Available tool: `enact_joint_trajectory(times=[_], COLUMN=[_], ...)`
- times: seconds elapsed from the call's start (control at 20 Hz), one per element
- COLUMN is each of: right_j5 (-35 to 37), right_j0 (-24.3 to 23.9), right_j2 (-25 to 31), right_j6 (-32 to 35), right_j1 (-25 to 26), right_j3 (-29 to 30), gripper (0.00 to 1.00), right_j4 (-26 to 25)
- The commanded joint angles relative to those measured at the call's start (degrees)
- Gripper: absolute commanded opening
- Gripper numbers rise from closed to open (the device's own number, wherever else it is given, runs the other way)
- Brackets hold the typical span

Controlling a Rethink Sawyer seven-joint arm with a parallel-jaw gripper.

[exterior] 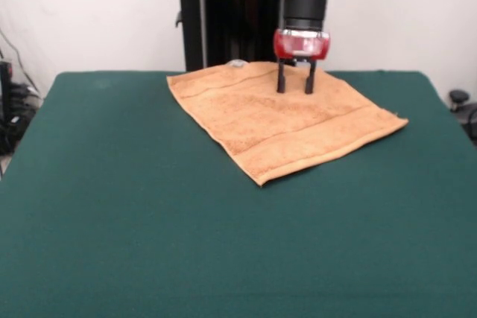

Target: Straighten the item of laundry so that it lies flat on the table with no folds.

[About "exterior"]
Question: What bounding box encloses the dark green table cloth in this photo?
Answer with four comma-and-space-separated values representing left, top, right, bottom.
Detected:
0, 70, 477, 318

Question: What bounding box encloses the black office chair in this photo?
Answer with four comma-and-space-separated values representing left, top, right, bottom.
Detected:
448, 89, 477, 136

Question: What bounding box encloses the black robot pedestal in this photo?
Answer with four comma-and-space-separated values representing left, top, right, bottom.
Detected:
163, 0, 288, 72

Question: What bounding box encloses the black equipment box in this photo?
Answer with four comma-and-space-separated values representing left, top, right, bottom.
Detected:
0, 60, 29, 156

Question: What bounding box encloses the orange terry towel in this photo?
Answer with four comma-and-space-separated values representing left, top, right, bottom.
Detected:
166, 59, 410, 188

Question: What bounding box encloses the grey cable bundle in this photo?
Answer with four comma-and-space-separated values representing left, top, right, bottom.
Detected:
0, 27, 42, 100

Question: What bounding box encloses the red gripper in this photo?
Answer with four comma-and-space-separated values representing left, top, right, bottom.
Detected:
274, 28, 332, 95

